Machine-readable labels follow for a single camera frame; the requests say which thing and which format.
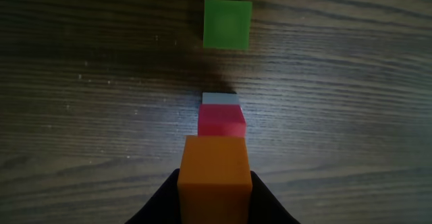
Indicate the orange cube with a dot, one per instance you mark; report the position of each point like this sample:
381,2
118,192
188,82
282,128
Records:
214,176

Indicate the green cube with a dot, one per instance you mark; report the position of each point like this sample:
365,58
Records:
227,24

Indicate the white cube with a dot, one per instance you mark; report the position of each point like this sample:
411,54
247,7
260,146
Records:
221,98

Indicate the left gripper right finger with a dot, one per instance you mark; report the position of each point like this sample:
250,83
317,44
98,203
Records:
266,207

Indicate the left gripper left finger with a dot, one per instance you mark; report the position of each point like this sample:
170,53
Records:
162,207

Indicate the red cube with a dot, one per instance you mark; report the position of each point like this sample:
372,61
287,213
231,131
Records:
221,121

